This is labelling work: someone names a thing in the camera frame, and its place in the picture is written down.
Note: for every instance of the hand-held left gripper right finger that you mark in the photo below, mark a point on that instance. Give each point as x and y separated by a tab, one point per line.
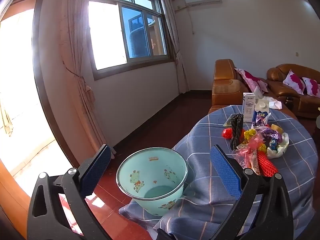
225	172

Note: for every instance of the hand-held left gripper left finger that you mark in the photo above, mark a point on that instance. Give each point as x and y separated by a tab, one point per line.
96	172

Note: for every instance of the red foam net sleeve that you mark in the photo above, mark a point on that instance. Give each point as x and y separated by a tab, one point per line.
266	163

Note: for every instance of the black foam net sleeve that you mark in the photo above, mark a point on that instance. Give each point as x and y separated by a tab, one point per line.
236	130

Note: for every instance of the yellow wrapper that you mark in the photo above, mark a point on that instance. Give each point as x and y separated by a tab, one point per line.
250	133

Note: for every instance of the light green cartoon waste bin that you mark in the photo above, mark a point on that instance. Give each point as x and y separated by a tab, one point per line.
150	170

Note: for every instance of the purple foil wrapper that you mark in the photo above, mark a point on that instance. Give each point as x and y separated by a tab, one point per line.
271	133

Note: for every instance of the yellow sponge piece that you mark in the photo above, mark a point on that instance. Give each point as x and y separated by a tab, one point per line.
277	128

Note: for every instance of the blue plaid tablecloth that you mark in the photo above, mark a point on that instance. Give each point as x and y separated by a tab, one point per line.
205	140

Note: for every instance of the small dark green packet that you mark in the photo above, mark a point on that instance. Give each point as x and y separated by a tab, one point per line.
228	122

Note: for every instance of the tall white carton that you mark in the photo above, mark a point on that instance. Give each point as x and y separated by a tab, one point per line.
248	110

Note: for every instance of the blue and white milk carton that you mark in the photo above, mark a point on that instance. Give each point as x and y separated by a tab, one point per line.
261	110

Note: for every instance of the white crumpled cloth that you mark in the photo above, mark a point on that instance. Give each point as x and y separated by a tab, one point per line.
273	103

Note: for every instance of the orange leather armchair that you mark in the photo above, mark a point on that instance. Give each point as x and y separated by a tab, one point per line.
225	87

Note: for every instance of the orange wooden door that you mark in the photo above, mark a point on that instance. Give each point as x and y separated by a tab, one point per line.
12	192

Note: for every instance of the pink patterned pillow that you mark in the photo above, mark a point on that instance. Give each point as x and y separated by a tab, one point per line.
250	78

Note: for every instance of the brown leather sofa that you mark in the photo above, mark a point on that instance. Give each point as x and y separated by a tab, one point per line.
277	80

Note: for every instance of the pink and white pillow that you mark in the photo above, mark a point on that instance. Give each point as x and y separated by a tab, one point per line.
293	82
312	87

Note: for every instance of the long pink tied curtain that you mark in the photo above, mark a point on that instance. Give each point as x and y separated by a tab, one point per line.
75	55

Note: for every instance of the sliding glass window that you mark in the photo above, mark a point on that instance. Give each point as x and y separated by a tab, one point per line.
107	35

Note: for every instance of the short pink tied curtain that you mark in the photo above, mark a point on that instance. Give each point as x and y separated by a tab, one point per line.
172	30

